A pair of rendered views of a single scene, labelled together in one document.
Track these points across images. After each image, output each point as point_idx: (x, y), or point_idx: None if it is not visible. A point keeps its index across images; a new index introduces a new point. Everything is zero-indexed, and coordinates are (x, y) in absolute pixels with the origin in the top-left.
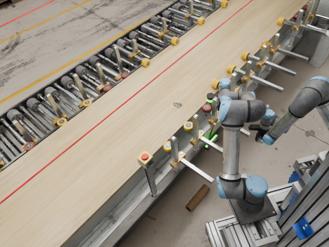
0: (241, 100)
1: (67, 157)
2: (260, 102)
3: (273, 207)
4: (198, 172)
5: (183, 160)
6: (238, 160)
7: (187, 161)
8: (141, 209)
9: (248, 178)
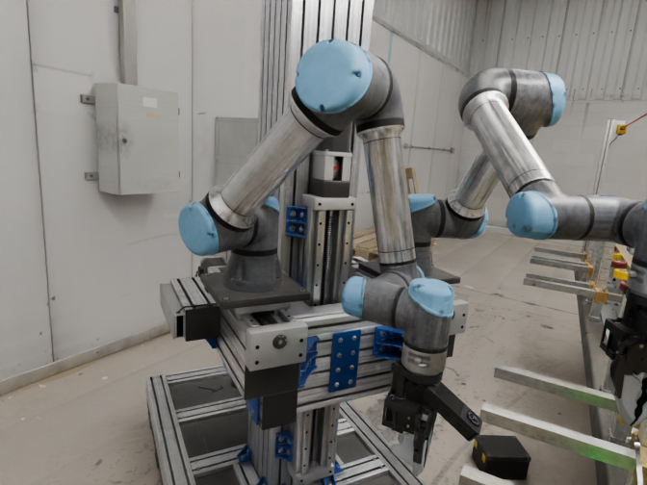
0: (523, 72)
1: None
2: (480, 74)
3: (366, 266)
4: (546, 376)
5: (609, 395)
6: (465, 174)
7: (598, 395)
8: (602, 373)
9: (434, 195)
